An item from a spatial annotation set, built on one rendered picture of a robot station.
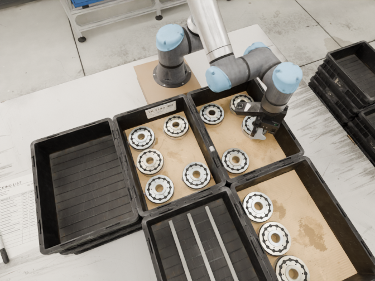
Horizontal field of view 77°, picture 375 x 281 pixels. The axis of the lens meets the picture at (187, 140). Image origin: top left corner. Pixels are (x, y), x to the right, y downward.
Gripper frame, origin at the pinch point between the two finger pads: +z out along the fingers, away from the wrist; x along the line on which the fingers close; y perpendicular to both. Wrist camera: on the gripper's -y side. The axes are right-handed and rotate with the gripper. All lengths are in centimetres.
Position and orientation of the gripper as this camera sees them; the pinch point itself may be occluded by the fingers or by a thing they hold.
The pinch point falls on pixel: (251, 131)
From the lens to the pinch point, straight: 98.6
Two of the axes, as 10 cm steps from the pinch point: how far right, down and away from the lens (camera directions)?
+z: 0.1, 4.4, 9.0
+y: 9.2, 3.5, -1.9
